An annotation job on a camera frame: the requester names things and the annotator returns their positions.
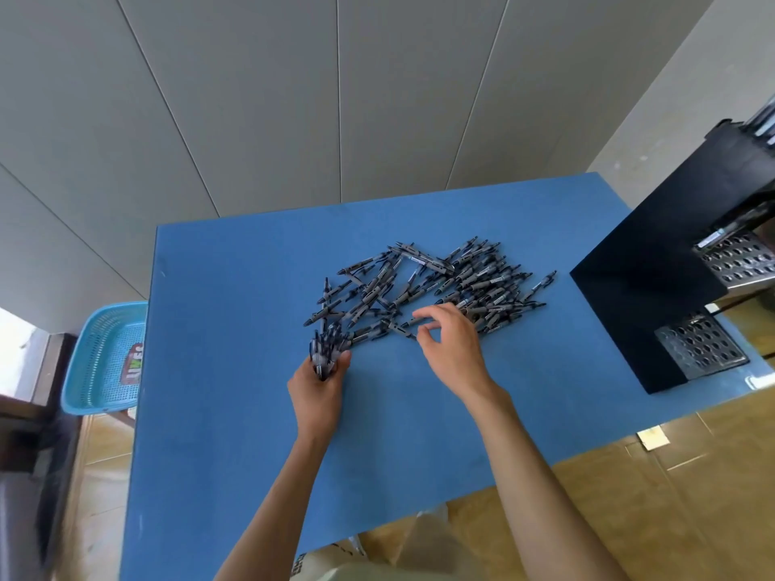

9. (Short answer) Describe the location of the blue table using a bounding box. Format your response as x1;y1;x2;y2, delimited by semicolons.
118;172;775;581

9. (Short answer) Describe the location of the person's right hand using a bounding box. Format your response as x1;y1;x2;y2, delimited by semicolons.
412;303;511;413

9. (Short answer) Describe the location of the pile of black pens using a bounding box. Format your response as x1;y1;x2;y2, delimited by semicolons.
302;236;558;352

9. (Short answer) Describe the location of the blue plastic basket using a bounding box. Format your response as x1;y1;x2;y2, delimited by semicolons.
60;300;149;416

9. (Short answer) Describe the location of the person's right forearm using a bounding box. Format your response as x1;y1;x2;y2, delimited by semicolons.
466;387;630;581

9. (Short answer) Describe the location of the brass floor plate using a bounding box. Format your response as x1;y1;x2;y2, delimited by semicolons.
635;426;670;452

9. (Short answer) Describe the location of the person's left forearm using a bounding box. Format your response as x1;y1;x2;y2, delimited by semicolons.
215;426;331;581

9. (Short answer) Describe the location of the dark framed glass door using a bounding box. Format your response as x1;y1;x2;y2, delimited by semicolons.
0;305;83;581

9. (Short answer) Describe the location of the black tiered pen display stand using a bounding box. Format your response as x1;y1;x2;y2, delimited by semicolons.
568;117;775;395

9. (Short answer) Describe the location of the person's left hand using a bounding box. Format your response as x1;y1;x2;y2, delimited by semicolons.
286;350;354;447

